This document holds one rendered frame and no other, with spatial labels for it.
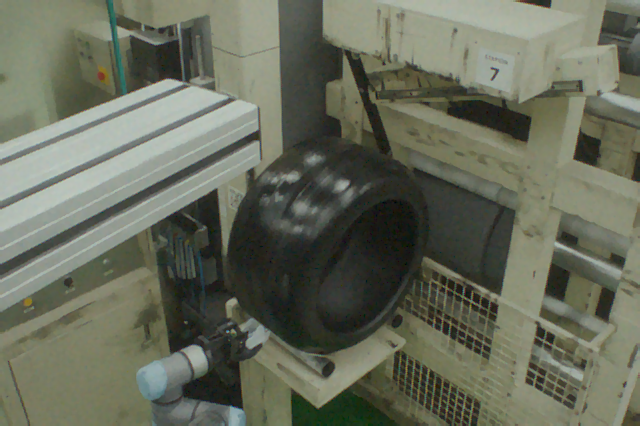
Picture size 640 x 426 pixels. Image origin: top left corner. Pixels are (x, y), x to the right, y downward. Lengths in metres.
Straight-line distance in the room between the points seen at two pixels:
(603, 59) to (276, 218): 0.81
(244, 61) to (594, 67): 0.81
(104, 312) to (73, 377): 0.23
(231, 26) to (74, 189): 1.38
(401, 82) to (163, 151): 1.53
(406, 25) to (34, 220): 1.38
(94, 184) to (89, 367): 1.94
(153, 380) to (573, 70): 1.14
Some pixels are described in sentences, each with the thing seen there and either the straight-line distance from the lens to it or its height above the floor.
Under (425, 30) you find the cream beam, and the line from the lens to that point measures 1.65.
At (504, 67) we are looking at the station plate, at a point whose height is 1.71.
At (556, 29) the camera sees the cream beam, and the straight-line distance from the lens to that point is 1.60.
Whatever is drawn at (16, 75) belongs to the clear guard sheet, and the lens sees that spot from 1.86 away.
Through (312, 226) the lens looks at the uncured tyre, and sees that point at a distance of 1.57.
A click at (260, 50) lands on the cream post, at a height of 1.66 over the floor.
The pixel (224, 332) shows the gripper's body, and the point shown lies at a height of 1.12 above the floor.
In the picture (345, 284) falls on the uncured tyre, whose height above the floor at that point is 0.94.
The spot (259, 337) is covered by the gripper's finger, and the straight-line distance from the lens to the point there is 1.73.
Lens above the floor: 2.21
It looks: 32 degrees down
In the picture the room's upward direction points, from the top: straight up
